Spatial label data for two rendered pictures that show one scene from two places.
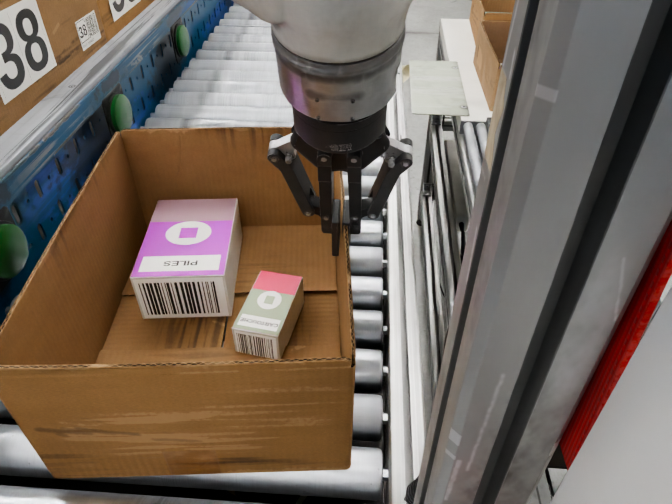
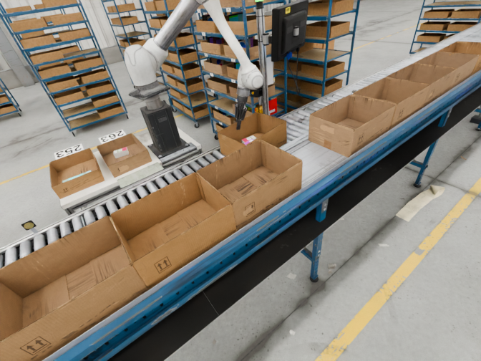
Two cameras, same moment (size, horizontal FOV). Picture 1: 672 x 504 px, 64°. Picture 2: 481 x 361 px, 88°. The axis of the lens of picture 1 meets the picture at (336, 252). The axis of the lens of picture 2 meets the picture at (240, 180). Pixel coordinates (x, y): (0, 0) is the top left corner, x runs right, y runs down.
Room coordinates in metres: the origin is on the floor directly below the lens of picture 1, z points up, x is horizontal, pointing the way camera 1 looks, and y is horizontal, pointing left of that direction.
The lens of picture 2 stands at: (1.46, 1.33, 1.69)
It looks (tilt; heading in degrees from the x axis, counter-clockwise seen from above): 38 degrees down; 235
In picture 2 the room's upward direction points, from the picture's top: 9 degrees counter-clockwise
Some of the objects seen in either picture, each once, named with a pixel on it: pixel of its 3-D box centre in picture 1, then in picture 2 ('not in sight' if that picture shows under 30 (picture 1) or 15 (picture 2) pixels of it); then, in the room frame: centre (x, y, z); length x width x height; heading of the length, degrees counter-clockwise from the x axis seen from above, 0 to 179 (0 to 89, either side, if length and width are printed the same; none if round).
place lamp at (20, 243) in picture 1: (9, 251); not in sight; (0.52, 0.42, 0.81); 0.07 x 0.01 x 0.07; 176
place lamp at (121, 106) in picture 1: (123, 114); not in sight; (0.92, 0.39, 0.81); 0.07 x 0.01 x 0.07; 176
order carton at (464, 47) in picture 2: not in sight; (463, 58); (-1.44, 0.77, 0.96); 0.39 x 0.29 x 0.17; 177
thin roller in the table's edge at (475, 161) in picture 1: (475, 161); (179, 154); (0.86, -0.26, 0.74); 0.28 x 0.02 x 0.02; 175
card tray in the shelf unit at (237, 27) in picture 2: not in sight; (245, 24); (-0.29, -0.68, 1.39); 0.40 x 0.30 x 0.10; 85
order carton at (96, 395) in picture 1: (217, 274); (253, 137); (0.45, 0.14, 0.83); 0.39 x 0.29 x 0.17; 2
